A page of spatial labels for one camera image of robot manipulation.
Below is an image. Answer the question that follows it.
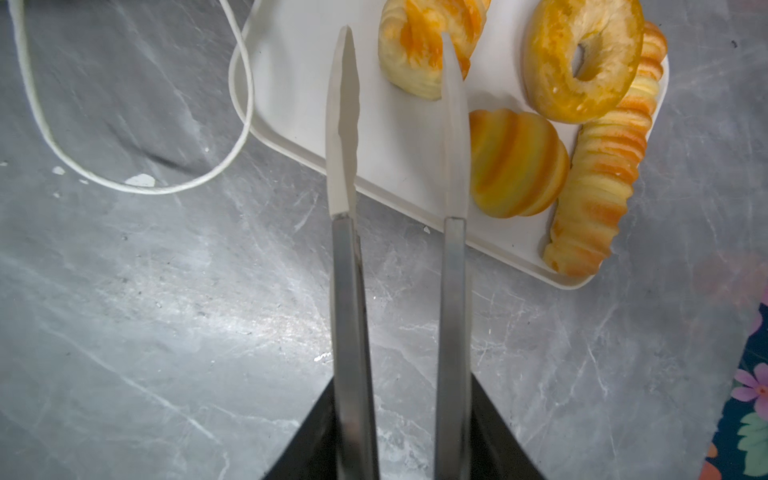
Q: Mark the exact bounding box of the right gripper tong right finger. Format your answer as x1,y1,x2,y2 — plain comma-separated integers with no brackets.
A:
434,32,472,479

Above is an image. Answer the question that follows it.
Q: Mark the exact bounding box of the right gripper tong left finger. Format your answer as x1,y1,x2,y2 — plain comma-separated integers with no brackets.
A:
325,26,379,479

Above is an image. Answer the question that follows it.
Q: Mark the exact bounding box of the small round striped bread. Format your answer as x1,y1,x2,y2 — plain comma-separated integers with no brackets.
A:
469,109,570,219

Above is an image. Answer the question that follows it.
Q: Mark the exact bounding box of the fake sliced bread loaf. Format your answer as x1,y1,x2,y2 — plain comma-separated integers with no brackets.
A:
543,21,668,277

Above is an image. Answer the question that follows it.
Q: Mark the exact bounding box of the red white paper bag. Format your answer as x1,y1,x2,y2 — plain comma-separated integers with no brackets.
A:
7,0,256,196

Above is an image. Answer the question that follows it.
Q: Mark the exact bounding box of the pale twisted bread roll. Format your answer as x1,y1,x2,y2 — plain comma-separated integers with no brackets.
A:
378,0,491,100

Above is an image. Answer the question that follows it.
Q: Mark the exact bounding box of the yellow fake donut bread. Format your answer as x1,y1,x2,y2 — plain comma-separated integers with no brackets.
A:
522,0,644,124

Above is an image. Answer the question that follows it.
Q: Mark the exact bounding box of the white rectangular tray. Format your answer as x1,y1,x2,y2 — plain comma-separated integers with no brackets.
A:
229,0,671,291

